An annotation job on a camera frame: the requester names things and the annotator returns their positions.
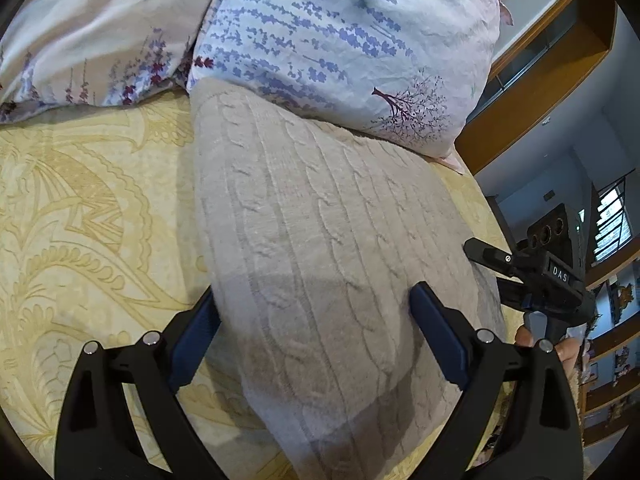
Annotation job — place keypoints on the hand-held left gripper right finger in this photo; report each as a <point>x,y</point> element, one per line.
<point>440,332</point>

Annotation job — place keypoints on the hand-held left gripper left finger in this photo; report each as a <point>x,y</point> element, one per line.
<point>192,340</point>

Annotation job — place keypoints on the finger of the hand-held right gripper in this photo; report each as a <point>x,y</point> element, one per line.
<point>492,255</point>
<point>512,292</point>

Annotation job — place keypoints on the person's right hand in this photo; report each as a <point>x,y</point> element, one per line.
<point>570,352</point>

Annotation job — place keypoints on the window with metal grille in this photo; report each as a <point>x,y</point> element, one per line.
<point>612,225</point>

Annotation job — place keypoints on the yellow patterned bed sheet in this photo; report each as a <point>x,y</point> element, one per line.
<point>90,220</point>

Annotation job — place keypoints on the wooden headboard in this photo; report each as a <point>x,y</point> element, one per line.
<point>545,80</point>

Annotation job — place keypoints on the pillow with blue tree print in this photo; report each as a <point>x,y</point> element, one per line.
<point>350,40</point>

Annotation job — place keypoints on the pillow with purple flower print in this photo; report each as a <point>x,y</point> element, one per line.
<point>100,30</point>

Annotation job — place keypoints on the wooden wall shelf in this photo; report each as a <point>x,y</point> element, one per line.
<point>615,360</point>

